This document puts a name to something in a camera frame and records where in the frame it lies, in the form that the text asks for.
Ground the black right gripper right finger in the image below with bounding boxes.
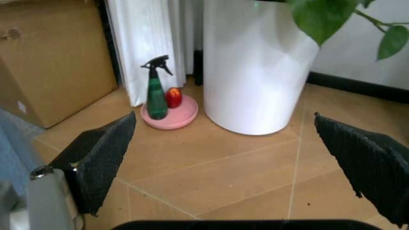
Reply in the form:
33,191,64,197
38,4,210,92
313,112,409,230

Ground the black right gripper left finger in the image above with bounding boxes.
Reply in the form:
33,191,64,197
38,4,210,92
27,110,137,230

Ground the pale blue plastic sheet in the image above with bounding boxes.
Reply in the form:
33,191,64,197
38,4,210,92
0,109,45,199

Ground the green spray bottle black nozzle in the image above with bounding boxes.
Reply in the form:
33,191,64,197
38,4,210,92
140,55,174,120

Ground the pink round dish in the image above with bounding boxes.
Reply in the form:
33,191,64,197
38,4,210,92
140,95,200,130

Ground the red apple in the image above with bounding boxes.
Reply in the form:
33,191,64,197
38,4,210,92
165,87,183,109

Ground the brown cardboard box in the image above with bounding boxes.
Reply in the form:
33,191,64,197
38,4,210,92
0,0,120,129

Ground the white curtain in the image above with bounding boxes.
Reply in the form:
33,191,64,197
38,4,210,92
103,0,205,108

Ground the large white plant pot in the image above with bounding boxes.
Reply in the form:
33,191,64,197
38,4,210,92
202,0,321,136

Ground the green leafy plant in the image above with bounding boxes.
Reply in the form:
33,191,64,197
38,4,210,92
285,0,409,61

